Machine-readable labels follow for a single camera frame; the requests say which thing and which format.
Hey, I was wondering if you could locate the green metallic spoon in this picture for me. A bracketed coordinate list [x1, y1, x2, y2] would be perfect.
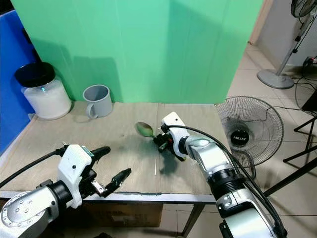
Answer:
[134, 121, 163, 141]

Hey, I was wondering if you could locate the beige table cloth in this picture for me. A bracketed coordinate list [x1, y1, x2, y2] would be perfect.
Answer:
[0, 102, 248, 195]

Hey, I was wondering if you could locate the brown cardboard box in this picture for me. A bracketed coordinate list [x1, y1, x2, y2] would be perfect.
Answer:
[79, 202, 175, 230]

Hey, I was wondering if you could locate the grey mug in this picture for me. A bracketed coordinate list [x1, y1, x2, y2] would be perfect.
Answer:
[82, 84, 112, 120]

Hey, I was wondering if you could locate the black table leg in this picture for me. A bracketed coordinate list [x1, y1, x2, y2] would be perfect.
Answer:
[180, 203, 205, 238]

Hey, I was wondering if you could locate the black-lidded jar of white powder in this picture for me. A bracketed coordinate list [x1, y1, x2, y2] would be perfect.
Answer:
[14, 62, 73, 121]

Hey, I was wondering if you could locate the black floor fan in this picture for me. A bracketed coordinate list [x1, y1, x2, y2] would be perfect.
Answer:
[215, 96, 284, 168]

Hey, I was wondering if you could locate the green backdrop board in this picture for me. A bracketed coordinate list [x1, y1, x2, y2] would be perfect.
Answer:
[10, 0, 264, 105]

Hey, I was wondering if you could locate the blue backdrop board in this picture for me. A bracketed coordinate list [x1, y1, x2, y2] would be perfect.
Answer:
[0, 9, 38, 154]

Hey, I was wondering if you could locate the black metal stand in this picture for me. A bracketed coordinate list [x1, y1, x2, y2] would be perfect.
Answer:
[264, 88, 317, 197]

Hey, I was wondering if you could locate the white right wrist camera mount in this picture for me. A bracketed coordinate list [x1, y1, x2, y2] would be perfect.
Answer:
[161, 112, 190, 145]

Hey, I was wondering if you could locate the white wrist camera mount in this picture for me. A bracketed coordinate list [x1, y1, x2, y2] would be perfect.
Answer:
[161, 112, 190, 145]
[57, 144, 96, 208]

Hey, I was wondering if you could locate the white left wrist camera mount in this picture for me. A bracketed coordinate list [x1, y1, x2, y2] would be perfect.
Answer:
[57, 144, 96, 208]

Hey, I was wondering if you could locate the grey pedestal fan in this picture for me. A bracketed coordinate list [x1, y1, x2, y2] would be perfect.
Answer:
[257, 0, 317, 90]

